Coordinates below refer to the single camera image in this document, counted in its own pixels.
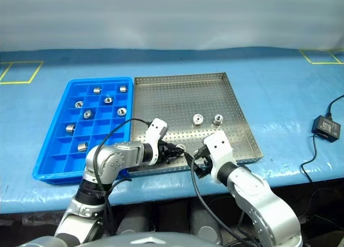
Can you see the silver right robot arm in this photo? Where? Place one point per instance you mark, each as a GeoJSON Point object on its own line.
{"type": "Point", "coordinates": [255, 193]}

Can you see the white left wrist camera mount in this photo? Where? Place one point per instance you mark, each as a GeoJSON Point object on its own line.
{"type": "Point", "coordinates": [154, 134]}

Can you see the dark grey rounded housing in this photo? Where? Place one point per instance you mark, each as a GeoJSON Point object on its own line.
{"type": "Point", "coordinates": [205, 220]}
{"type": "Point", "coordinates": [134, 220]}

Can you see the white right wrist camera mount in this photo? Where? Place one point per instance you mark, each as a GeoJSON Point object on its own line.
{"type": "Point", "coordinates": [217, 144]}

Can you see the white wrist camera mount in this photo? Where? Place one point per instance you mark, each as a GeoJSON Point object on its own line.
{"type": "Point", "coordinates": [154, 134]}
{"type": "Point", "coordinates": [217, 144]}

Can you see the blue plastic compartment tray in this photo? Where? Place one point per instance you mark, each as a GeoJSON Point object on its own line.
{"type": "Point", "coordinates": [53, 166]}

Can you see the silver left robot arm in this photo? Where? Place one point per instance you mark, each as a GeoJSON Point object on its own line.
{"type": "Point", "coordinates": [113, 161]}

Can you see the perforated steel tray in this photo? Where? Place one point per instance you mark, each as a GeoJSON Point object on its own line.
{"type": "Point", "coordinates": [174, 101]}

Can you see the blue plastic table cover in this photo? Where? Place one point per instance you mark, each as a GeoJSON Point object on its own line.
{"type": "Point", "coordinates": [268, 96]}

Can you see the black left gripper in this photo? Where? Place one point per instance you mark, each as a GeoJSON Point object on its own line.
{"type": "Point", "coordinates": [165, 152]}

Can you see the black power adapter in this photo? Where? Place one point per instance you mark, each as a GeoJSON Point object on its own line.
{"type": "Point", "coordinates": [326, 128]}

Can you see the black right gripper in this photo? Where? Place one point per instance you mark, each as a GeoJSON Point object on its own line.
{"type": "Point", "coordinates": [203, 156]}

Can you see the small silver metal roller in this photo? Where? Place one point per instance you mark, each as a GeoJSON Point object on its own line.
{"type": "Point", "coordinates": [82, 146]}
{"type": "Point", "coordinates": [70, 128]}
{"type": "Point", "coordinates": [97, 90]}
{"type": "Point", "coordinates": [217, 120]}
{"type": "Point", "coordinates": [121, 111]}
{"type": "Point", "coordinates": [78, 104]}
{"type": "Point", "coordinates": [197, 119]}
{"type": "Point", "coordinates": [87, 114]}
{"type": "Point", "coordinates": [108, 99]}
{"type": "Point", "coordinates": [123, 89]}
{"type": "Point", "coordinates": [180, 146]}

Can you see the grey robot torso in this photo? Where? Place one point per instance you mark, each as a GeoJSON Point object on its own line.
{"type": "Point", "coordinates": [121, 243]}

